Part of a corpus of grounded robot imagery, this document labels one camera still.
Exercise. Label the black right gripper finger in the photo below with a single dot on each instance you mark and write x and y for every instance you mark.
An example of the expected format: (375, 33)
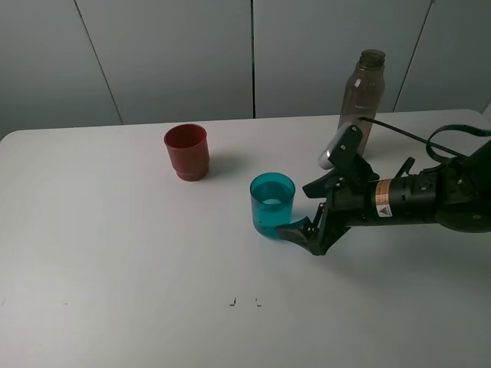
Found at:
(322, 187)
(303, 235)

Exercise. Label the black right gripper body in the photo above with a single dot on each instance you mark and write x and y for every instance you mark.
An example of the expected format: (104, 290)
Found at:
(334, 212)

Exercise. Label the teal translucent plastic cup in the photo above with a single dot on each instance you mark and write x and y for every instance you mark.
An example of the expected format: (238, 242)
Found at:
(272, 199)

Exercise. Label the smoky clear plastic bottle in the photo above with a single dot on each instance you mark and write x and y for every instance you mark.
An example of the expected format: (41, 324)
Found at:
(363, 92)

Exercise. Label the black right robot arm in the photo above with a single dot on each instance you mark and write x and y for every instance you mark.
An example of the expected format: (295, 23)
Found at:
(455, 195)

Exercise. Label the red plastic cup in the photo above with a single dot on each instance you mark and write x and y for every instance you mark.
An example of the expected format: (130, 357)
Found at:
(188, 150)

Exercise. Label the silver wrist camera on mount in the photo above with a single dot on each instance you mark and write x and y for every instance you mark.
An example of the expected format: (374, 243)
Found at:
(342, 155)

